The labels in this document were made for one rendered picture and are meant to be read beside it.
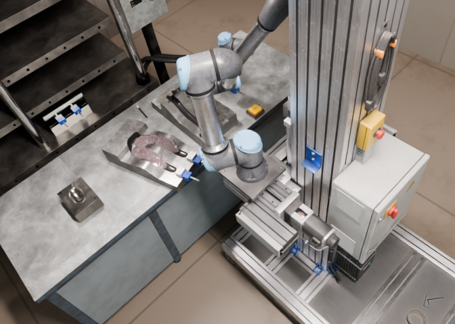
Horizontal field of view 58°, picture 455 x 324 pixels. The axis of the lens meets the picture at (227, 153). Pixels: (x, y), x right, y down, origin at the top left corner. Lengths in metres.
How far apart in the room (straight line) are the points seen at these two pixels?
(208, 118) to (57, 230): 1.10
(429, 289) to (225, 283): 1.19
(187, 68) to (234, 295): 1.68
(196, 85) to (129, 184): 0.97
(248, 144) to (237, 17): 3.05
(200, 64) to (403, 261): 1.72
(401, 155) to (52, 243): 1.70
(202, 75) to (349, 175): 0.68
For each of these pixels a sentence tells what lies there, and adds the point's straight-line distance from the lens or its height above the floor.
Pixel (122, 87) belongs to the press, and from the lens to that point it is 2.88.
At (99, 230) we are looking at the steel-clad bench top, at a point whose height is 0.80.
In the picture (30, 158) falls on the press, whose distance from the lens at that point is 2.74.
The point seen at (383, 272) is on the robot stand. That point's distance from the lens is 2.61.
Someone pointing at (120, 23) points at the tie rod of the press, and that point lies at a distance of 2.56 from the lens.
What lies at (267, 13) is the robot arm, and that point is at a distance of 1.82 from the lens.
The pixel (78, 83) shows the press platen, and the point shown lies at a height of 1.02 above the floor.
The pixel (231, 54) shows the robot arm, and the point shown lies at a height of 1.65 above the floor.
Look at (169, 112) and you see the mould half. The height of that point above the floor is 0.91.
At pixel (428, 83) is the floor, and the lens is 3.89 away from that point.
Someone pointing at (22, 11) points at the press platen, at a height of 1.53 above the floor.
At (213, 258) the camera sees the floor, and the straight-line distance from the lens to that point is 2.86.
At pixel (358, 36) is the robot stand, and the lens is 1.18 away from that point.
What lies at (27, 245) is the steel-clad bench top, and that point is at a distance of 2.37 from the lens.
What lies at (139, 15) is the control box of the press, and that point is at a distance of 2.78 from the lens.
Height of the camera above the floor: 2.59
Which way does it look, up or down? 52 degrees down
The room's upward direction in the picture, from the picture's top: 12 degrees counter-clockwise
